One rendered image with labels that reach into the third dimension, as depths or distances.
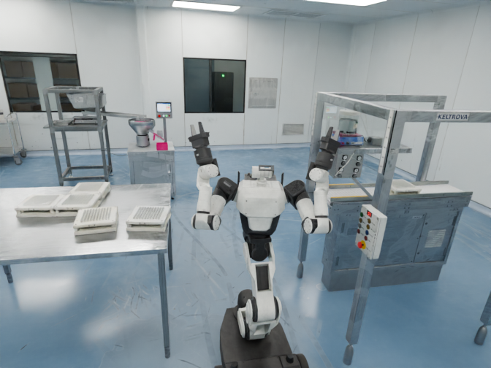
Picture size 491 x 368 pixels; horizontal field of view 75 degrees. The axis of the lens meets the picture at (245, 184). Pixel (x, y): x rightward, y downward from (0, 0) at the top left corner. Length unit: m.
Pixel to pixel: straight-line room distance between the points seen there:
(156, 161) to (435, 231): 3.44
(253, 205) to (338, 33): 6.99
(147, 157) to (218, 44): 3.59
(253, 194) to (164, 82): 5.73
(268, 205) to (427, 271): 2.21
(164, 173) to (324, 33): 5.21
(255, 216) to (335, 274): 1.44
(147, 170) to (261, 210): 3.07
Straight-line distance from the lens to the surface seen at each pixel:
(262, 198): 1.76
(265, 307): 1.96
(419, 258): 3.48
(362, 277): 2.16
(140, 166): 4.65
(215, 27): 7.42
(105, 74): 7.32
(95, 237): 2.20
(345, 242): 2.93
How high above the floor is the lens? 1.94
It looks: 21 degrees down
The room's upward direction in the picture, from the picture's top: 2 degrees clockwise
